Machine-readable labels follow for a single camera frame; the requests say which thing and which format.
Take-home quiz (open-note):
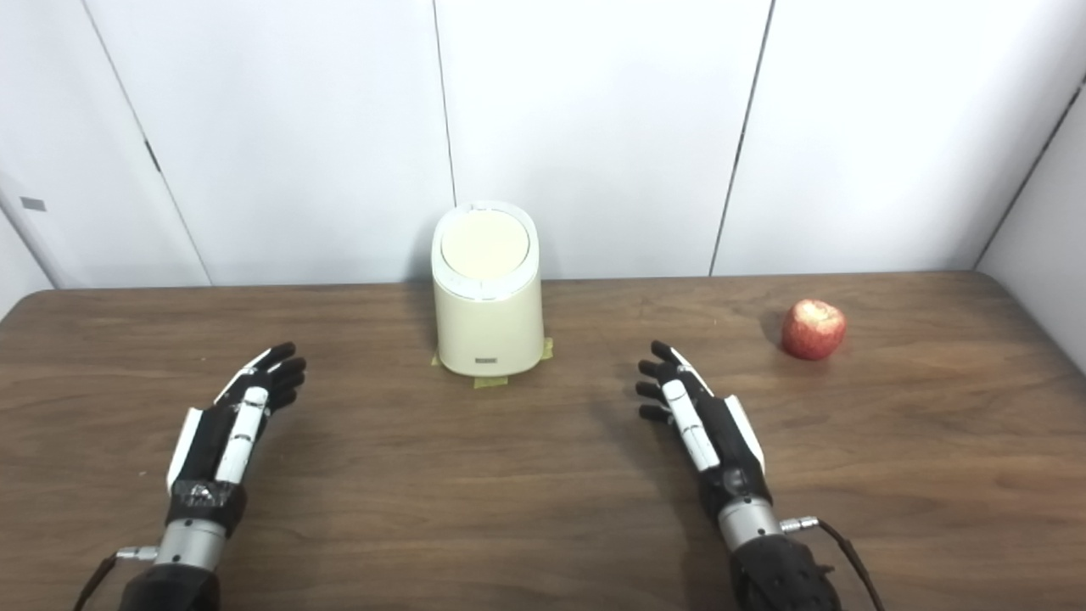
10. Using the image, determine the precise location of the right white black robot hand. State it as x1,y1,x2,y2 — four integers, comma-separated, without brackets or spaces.
636,340,773,523

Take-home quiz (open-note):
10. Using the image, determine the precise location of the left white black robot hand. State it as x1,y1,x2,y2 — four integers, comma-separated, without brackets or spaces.
165,342,307,535

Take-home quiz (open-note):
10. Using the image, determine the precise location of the red apple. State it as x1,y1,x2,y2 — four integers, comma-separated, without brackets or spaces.
781,299,848,361

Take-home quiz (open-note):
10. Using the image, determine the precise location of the cream-colored round bin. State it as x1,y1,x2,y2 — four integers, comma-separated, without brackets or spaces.
431,200,546,376

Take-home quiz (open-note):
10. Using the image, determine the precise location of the cream round bin lid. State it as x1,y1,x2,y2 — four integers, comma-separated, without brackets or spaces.
440,209,532,283

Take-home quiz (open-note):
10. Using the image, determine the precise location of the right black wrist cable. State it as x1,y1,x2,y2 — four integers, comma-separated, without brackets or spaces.
779,516,883,611

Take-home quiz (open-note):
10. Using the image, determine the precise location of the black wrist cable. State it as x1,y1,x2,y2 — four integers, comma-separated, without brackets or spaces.
779,516,883,611
72,547,158,611

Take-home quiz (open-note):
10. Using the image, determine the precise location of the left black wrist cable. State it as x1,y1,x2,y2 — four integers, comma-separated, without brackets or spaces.
72,547,158,611

